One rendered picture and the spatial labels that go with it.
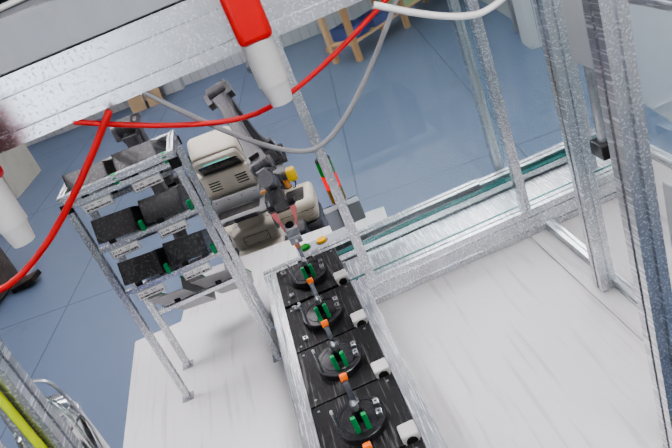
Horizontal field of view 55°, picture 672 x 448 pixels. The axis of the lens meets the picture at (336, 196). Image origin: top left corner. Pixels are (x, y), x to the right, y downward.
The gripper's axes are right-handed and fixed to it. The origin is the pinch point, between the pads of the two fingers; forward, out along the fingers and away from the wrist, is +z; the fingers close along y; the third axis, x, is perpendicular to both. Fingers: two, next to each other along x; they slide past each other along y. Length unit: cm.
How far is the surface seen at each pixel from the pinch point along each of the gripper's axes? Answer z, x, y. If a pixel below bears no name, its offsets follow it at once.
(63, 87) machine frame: -12, -139, -19
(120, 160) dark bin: -32, -40, -37
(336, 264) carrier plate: 17.5, 9.2, 9.8
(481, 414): 70, -50, 27
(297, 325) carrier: 31.3, -10.4, -10.2
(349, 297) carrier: 29.8, -9.0, 8.8
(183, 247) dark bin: -4.6, -23.0, -32.4
